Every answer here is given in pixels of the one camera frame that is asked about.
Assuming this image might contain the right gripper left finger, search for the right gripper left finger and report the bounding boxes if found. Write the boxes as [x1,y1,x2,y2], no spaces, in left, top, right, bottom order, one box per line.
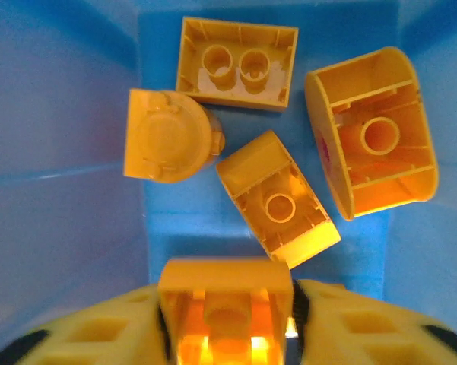
[0,283,169,365]

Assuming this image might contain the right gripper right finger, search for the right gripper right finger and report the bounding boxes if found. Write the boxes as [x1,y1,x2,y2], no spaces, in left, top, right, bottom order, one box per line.
[293,279,457,365]

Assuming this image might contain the orange lego brick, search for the orange lego brick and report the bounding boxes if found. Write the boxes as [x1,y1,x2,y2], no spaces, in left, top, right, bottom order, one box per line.
[174,15,300,113]
[215,129,342,270]
[157,257,294,365]

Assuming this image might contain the round orange lego piece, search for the round orange lego piece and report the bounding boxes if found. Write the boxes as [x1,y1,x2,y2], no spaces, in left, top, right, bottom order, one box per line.
[122,87,226,184]

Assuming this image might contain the blue plastic bin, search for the blue plastic bin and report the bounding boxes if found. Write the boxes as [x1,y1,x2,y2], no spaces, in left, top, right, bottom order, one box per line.
[0,0,457,365]

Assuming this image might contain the large curved orange lego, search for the large curved orange lego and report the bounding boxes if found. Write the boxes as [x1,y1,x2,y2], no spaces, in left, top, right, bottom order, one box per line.
[303,46,440,222]

